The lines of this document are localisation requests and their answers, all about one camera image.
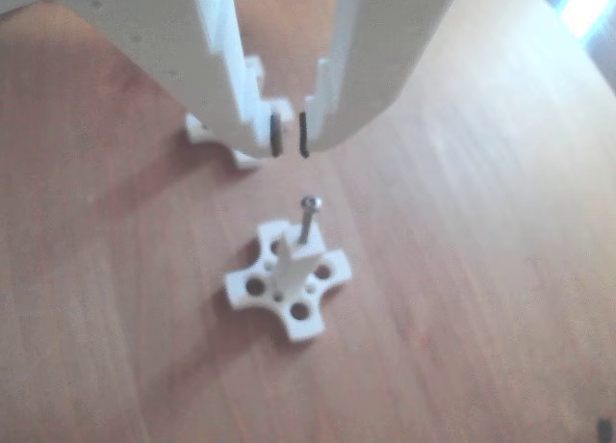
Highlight silver metal screw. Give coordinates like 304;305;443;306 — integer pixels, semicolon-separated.
298;195;322;246

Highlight white cross-base post stand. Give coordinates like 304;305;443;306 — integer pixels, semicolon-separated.
185;53;295;170
224;220;356;346

